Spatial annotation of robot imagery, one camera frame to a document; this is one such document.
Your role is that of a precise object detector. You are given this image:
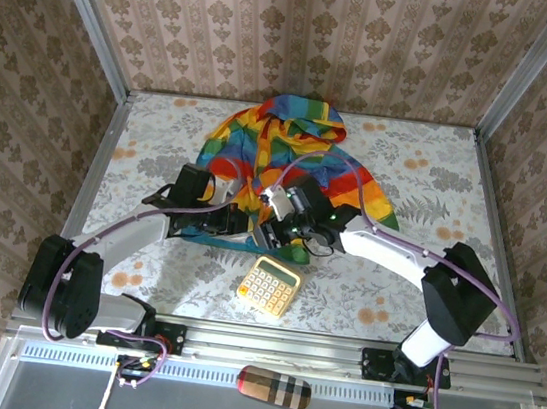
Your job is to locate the floral fern print tablecloth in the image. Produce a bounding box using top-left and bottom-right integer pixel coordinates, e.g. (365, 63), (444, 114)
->
(51, 77), (547, 362)

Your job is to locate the rainbow striped jacket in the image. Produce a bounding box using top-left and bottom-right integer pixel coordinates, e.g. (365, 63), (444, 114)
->
(183, 83), (416, 278)

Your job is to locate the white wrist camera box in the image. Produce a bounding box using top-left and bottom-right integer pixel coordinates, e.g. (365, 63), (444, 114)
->
(258, 184), (300, 223)
(211, 178), (236, 206)

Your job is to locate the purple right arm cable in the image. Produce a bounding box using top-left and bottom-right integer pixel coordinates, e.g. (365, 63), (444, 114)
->
(241, 144), (542, 409)

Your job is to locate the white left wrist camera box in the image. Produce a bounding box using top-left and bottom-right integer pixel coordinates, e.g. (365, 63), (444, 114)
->
(211, 178), (236, 206)

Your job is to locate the black thin cable loop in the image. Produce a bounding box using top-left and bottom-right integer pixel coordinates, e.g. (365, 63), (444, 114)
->
(294, 221), (339, 260)

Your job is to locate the yellow calculator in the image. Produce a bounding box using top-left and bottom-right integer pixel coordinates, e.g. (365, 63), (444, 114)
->
(232, 252), (307, 319)

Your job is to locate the yellow cable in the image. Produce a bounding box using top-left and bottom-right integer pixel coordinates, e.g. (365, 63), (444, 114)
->
(94, 361), (121, 409)

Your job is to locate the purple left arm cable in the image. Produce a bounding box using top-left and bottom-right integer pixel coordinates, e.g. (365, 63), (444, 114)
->
(32, 135), (247, 399)

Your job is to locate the slotted grey cable duct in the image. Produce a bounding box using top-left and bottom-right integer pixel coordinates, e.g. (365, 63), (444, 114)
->
(19, 337), (403, 409)

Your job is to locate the aluminium frame post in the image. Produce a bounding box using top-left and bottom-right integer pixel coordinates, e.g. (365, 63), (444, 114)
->
(473, 0), (547, 147)
(22, 0), (144, 102)

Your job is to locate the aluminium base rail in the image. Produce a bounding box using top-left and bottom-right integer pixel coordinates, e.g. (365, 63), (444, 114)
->
(3, 292), (547, 409)

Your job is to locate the plaid glasses case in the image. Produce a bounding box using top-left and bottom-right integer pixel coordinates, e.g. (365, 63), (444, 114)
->
(232, 362), (316, 409)

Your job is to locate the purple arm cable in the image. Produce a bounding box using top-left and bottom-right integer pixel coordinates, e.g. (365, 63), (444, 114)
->
(241, 144), (542, 409)
(32, 135), (247, 399)

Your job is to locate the aluminium side rail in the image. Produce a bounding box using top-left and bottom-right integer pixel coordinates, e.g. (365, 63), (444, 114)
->
(445, 129), (547, 361)
(58, 82), (135, 245)

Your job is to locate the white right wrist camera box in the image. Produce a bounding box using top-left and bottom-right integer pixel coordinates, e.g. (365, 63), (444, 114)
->
(258, 184), (300, 223)

